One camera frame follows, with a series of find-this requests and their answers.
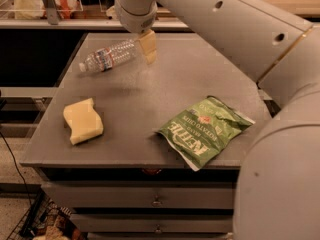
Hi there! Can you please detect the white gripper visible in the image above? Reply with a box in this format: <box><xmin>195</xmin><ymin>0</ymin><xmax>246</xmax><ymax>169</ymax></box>
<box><xmin>106</xmin><ymin>0</ymin><xmax>158</xmax><ymax>64</ymax></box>

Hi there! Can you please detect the clear plastic water bottle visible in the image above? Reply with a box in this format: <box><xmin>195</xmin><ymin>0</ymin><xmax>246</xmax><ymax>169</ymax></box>
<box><xmin>79</xmin><ymin>39</ymin><xmax>138</xmax><ymax>72</ymax></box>

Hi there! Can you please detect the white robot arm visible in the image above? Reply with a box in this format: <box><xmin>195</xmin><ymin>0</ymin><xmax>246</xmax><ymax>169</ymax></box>
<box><xmin>115</xmin><ymin>0</ymin><xmax>320</xmax><ymax>240</ymax></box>

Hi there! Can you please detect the white plastic bag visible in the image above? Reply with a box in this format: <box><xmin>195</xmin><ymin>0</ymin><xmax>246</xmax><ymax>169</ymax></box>
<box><xmin>13</xmin><ymin>0</ymin><xmax>80</xmax><ymax>19</ymax></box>

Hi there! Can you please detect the grey drawer cabinet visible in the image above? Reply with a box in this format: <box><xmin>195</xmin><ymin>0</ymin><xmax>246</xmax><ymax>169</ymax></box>
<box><xmin>21</xmin><ymin>33</ymin><xmax>269</xmax><ymax>240</ymax></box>

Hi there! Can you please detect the yellow sponge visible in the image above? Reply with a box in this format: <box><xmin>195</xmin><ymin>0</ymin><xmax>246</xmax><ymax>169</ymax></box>
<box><xmin>63</xmin><ymin>98</ymin><xmax>104</xmax><ymax>145</ymax></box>

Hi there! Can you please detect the green Kettle chips bag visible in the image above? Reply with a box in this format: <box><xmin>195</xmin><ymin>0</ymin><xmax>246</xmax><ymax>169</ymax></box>
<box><xmin>158</xmin><ymin>96</ymin><xmax>255</xmax><ymax>171</ymax></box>

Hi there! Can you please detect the metal shelf rail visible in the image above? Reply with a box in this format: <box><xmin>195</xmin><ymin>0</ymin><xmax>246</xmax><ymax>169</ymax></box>
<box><xmin>0</xmin><ymin>0</ymin><xmax>189</xmax><ymax>31</ymax></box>

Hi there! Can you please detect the black cable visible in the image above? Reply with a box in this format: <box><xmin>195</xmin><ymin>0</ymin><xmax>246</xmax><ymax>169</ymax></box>
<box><xmin>0</xmin><ymin>132</ymin><xmax>34</xmax><ymax>208</ymax></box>

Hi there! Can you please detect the black wire basket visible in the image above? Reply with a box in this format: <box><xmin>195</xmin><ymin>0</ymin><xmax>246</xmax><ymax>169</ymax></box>
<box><xmin>5</xmin><ymin>191</ymin><xmax>87</xmax><ymax>240</ymax></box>

